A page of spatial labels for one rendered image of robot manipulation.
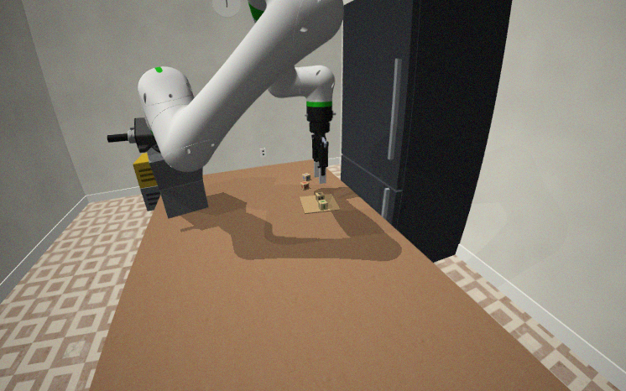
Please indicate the beige flat mat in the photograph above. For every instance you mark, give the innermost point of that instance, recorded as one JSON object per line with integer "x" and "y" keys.
{"x": 310, "y": 204}

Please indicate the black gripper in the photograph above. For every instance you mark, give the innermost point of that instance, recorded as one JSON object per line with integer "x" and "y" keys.
{"x": 320, "y": 155}

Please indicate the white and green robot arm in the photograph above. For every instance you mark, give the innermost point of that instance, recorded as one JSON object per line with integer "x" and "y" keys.
{"x": 285, "y": 33}

